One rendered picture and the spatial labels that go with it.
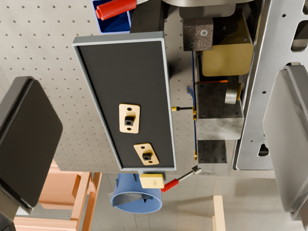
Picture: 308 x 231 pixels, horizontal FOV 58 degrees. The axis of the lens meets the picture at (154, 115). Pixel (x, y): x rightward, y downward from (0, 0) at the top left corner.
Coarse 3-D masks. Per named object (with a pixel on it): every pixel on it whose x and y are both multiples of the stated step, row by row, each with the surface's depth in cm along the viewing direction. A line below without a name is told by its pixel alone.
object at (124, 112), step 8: (120, 104) 51; (128, 104) 51; (136, 104) 51; (120, 112) 53; (128, 112) 52; (136, 112) 52; (120, 120) 54; (128, 120) 53; (136, 120) 54; (120, 128) 56; (136, 128) 56
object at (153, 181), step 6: (144, 174) 72; (150, 174) 72; (156, 174) 72; (144, 180) 73; (150, 180) 73; (156, 180) 72; (162, 180) 72; (144, 186) 75; (150, 186) 75; (156, 186) 75; (162, 186) 75
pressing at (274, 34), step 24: (264, 0) 51; (288, 0) 51; (264, 24) 55; (288, 24) 55; (264, 48) 59; (288, 48) 59; (264, 72) 64; (264, 96) 70; (240, 144) 85; (240, 168) 96; (264, 168) 95
